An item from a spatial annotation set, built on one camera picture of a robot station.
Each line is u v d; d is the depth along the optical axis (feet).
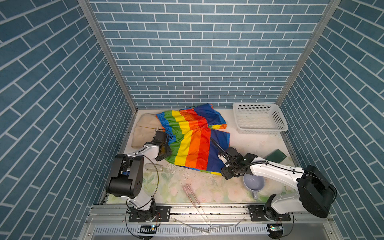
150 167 2.83
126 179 1.51
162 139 2.47
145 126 3.44
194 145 3.18
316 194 1.38
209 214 2.47
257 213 2.42
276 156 3.09
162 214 2.42
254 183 2.76
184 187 2.60
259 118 3.79
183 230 2.52
